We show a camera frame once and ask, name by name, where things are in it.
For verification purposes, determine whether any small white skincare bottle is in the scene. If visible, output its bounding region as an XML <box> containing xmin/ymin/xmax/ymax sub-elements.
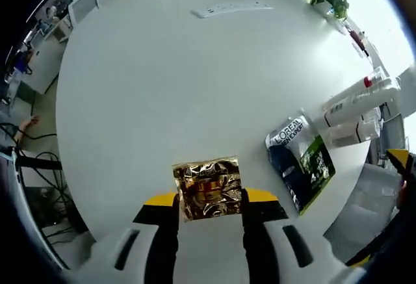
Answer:
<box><xmin>326</xmin><ymin>118</ymin><xmax>382</xmax><ymax>147</ymax></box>

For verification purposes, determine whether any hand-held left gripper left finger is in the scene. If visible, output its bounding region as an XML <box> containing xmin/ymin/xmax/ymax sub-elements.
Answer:
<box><xmin>89</xmin><ymin>191</ymin><xmax>180</xmax><ymax>277</ymax></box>

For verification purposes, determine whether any small red item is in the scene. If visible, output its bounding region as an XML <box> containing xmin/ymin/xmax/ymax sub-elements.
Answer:
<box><xmin>348</xmin><ymin>27</ymin><xmax>371</xmax><ymax>59</ymax></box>

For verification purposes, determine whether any white power strip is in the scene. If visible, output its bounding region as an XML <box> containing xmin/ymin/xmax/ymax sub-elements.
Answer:
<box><xmin>190</xmin><ymin>0</ymin><xmax>274</xmax><ymax>19</ymax></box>

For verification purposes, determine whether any person's right hand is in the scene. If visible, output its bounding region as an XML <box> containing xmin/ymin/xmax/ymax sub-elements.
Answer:
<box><xmin>395</xmin><ymin>179</ymin><xmax>409</xmax><ymax>210</ymax></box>

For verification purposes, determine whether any dark green skincare sachet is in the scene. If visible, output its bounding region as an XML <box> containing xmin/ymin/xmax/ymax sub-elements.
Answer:
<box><xmin>264</xmin><ymin>116</ymin><xmax>337</xmax><ymax>216</ymax></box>

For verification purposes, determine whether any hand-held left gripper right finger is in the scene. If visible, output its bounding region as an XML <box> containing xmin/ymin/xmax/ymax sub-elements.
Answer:
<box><xmin>240</xmin><ymin>186</ymin><xmax>331</xmax><ymax>270</ymax></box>

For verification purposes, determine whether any black cable bundle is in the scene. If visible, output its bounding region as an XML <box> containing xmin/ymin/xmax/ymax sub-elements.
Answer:
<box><xmin>0</xmin><ymin>122</ymin><xmax>68</xmax><ymax>236</ymax></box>

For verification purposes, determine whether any gold skincare sachet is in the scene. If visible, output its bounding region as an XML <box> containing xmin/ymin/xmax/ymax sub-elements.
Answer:
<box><xmin>171</xmin><ymin>155</ymin><xmax>244</xmax><ymax>222</ymax></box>

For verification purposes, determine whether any white office chair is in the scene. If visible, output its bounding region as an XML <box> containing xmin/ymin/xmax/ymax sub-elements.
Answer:
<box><xmin>67</xmin><ymin>0</ymin><xmax>101</xmax><ymax>31</ymax></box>

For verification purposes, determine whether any white skincare tube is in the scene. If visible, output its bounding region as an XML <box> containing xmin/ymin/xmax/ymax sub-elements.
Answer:
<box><xmin>324</xmin><ymin>85</ymin><xmax>400</xmax><ymax>128</ymax></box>

